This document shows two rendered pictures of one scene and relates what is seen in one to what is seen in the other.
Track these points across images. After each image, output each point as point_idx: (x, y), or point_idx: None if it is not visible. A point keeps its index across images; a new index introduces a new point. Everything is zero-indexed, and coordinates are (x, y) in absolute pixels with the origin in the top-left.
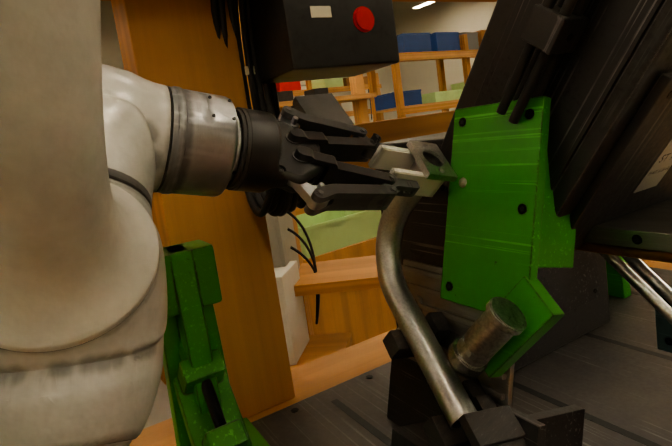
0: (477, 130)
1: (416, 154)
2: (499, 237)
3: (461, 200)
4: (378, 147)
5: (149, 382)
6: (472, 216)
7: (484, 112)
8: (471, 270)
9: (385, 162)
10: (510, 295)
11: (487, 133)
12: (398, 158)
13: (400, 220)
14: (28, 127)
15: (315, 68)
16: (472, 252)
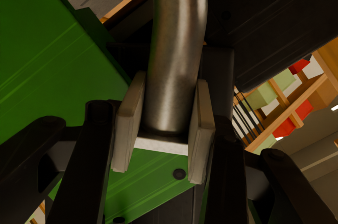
0: (147, 178)
1: (168, 150)
2: (11, 99)
3: (99, 94)
4: (201, 179)
5: None
6: (65, 90)
7: (153, 199)
8: (3, 29)
9: (193, 133)
10: None
11: (129, 183)
12: (190, 135)
13: None
14: None
15: None
16: (24, 51)
